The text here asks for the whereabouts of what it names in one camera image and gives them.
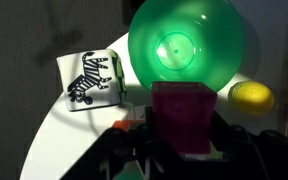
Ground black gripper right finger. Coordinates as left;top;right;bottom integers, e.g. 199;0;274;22
210;111;231;150

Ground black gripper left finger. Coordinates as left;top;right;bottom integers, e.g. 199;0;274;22
145;106;157;146

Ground pink toy block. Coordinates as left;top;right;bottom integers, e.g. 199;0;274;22
151;82;217;154

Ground orange toy block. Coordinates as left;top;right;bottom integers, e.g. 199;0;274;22
112;120;144;132

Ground yellow toy lemon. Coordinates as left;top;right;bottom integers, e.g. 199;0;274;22
228;81;275;116

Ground green plastic bowl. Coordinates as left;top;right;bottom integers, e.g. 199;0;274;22
127;0;248;92

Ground white zebra fabric cube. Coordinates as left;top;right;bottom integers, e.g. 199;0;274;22
56;49;127;112

